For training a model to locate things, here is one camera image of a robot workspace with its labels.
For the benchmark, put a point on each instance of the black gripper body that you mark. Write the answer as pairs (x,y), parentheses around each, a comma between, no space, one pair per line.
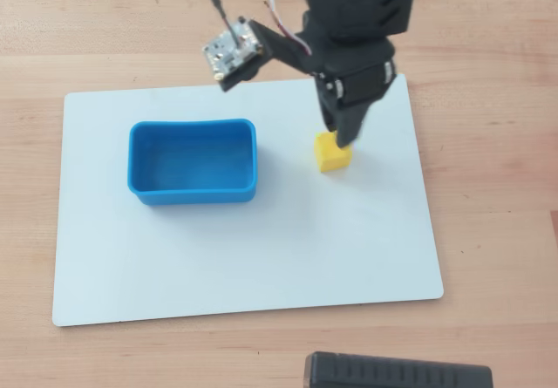
(358,86)

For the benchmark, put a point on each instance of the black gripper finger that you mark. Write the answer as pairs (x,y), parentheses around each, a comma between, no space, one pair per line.
(349,128)
(326,106)

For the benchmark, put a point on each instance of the yellow cube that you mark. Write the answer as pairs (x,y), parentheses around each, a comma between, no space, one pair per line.
(331,159)

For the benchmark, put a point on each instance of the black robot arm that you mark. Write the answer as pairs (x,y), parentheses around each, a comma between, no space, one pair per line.
(362,0)

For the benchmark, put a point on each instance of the blue rectangular bin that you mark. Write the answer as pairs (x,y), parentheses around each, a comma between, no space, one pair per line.
(192,165)

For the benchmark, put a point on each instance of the white rectangular mat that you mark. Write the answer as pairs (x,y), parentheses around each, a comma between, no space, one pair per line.
(244,253)

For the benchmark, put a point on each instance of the black ribbed device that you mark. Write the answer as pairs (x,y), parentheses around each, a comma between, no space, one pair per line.
(396,372)

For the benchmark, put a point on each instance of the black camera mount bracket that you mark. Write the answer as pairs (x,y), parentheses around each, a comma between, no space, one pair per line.
(283,48)

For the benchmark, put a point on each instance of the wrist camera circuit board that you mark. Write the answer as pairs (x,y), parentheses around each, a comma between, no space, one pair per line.
(229,52)

